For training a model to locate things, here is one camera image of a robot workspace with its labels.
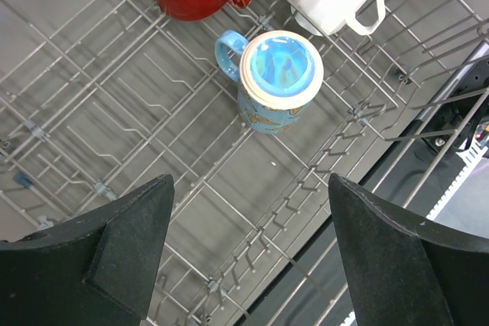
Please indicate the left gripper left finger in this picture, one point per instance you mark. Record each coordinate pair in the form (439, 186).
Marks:
(98, 268)

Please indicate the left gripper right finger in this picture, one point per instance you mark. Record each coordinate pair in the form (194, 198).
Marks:
(405, 261)

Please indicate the blue patterned mug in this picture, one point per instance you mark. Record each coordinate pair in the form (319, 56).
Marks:
(278, 74)

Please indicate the grey wire dish rack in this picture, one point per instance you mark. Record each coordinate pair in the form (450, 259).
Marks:
(99, 97)

